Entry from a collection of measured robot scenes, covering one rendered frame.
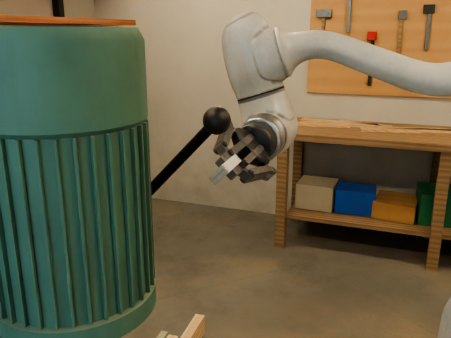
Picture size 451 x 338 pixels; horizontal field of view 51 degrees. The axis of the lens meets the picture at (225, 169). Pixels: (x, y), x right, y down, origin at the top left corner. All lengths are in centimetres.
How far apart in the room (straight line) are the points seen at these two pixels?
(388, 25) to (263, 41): 279
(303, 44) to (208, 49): 308
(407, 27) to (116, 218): 335
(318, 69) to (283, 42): 280
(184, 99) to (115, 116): 371
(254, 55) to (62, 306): 62
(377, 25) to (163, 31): 172
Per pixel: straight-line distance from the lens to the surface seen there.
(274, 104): 96
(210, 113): 58
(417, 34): 370
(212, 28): 400
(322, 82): 376
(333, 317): 279
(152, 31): 424
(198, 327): 100
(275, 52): 95
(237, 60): 96
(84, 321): 51
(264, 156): 83
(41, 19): 317
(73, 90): 43
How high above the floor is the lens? 150
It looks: 16 degrees down
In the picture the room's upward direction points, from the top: straight up
